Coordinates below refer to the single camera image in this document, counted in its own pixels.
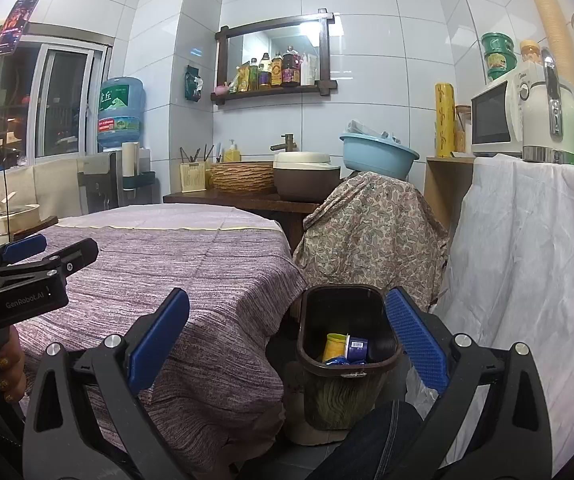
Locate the brown cream rice cooker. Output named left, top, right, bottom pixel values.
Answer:
left=272, top=151, right=342, bottom=202

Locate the white cloth cover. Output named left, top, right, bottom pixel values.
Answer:
left=407, top=154, right=574, bottom=471

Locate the white plastic bottle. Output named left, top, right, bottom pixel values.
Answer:
left=301, top=52, right=318, bottom=86

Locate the yellow snack canister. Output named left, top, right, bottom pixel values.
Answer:
left=323, top=332, right=350, bottom=363

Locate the white framed window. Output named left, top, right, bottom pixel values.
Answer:
left=0, top=22, right=115, bottom=173

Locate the grey plastic bag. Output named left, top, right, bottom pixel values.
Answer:
left=345, top=119, right=403, bottom=142

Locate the white paper cup stack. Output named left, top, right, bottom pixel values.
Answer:
left=121, top=141, right=140, bottom=178

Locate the bundle of chopsticks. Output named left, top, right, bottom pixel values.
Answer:
left=179, top=144, right=216, bottom=163

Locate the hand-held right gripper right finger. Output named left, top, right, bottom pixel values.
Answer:
left=384, top=286, right=552, bottom=480

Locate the light wooden cabinet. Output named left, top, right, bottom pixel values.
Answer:
left=424, top=155, right=478, bottom=241

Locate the yellow patterned roll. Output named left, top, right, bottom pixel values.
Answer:
left=434, top=83, right=456, bottom=157

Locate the yellow corrugated pipe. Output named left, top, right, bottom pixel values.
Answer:
left=517, top=0, right=574, bottom=86

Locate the white microwave oven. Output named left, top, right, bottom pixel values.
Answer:
left=470, top=78, right=528, bottom=158

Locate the smartphone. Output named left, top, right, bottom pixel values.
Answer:
left=0, top=0, right=40, bottom=58

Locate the dark brown trash bin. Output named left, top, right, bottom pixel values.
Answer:
left=295, top=284, right=403, bottom=431

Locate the light blue plastic basin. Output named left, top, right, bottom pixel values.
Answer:
left=339, top=131, right=420, bottom=179

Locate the wooden framed mirror shelf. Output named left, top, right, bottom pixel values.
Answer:
left=210, top=8, right=339, bottom=106

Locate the cream cooking pot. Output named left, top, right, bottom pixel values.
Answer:
left=0, top=203, right=42, bottom=238

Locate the white electric kettle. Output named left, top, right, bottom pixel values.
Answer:
left=522, top=47, right=574, bottom=163

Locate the blue white yogurt cup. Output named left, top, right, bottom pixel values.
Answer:
left=344, top=335, right=372, bottom=365

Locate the person's denim-clad leg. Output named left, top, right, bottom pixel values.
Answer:
left=309, top=400, right=450, bottom=480

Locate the dark wooden counter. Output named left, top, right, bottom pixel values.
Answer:
left=163, top=191, right=323, bottom=251

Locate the water dispenser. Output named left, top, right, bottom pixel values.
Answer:
left=78, top=149, right=125, bottom=211

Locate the purple label oil bottle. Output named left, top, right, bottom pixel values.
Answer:
left=258, top=52, right=273, bottom=90

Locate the bronze faucet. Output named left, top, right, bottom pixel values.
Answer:
left=270, top=133, right=299, bottom=153

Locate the large dark sauce bottle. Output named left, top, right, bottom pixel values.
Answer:
left=282, top=45, right=302, bottom=86

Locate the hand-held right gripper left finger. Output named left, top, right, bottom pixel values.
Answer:
left=22, top=287, right=191, bottom=480

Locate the floral cloth cover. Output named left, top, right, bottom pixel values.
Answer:
left=292, top=170, right=450, bottom=306

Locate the green instant noodle bowl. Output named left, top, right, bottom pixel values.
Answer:
left=481, top=32, right=512, bottom=53
left=484, top=51, right=518, bottom=83

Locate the green bag on wall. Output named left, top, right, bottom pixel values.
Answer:
left=184, top=64, right=204, bottom=103

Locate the blue water jug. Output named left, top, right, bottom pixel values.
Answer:
left=96, top=76, right=146, bottom=151

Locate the woven basket basin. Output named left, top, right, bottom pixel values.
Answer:
left=209, top=161, right=276, bottom=195

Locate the cream chopstick holder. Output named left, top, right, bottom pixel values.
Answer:
left=179, top=161, right=209, bottom=193

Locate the dark teal cup holder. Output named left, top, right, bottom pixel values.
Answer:
left=121, top=170, right=157, bottom=192

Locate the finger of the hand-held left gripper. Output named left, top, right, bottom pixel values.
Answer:
left=0, top=233, right=49, bottom=276
left=0, top=238, right=99, bottom=288

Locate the orange lid jar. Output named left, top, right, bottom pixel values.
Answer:
left=519, top=39, right=541, bottom=66

